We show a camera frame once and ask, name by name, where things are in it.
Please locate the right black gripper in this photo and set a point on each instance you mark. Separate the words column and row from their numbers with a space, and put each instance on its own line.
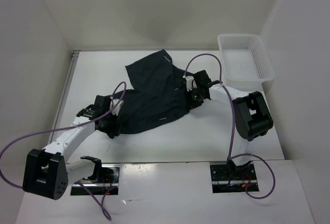
column 193, row 105

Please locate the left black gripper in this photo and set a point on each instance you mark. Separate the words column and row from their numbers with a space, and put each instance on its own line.
column 113, row 129

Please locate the dark navy shorts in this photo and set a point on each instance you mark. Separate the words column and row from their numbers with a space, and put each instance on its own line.
column 156, row 97

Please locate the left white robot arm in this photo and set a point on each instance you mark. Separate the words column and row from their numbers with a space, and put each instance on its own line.
column 47, row 171

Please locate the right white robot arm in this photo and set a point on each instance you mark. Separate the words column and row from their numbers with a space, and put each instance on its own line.
column 250, row 113

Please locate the white plastic mesh basket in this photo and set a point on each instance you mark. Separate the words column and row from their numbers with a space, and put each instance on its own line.
column 245, row 59

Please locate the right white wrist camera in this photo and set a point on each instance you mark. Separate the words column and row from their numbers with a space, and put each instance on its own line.
column 189, row 83

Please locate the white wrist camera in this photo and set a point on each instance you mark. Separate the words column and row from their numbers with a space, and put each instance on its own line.
column 189, row 83
column 115, row 106

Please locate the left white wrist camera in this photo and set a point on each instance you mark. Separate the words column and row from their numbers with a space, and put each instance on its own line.
column 115, row 106

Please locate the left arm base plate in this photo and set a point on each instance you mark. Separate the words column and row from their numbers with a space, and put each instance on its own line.
column 109, row 180

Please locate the aluminium table edge rail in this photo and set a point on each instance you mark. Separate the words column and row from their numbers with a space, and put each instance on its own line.
column 66, row 88

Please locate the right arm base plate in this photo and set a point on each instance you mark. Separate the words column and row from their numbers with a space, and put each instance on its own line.
column 233, row 180

